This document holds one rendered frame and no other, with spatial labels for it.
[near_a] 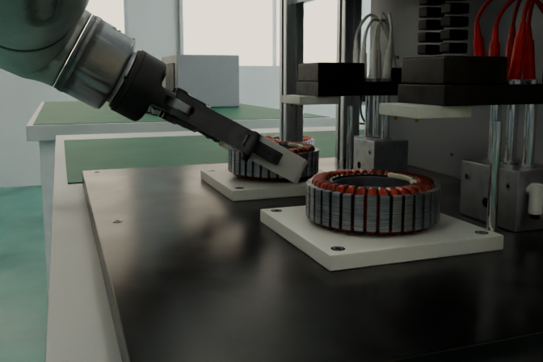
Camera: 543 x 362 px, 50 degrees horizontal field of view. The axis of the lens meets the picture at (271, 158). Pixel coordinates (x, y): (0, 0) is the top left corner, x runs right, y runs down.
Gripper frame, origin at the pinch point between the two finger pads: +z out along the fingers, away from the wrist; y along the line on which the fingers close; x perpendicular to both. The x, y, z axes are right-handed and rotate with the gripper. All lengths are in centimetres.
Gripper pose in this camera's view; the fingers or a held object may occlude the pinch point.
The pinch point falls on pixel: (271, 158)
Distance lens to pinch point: 71.6
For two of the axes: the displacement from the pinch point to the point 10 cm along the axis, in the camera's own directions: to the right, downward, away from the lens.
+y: -3.4, -1.3, 9.3
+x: -4.6, 8.9, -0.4
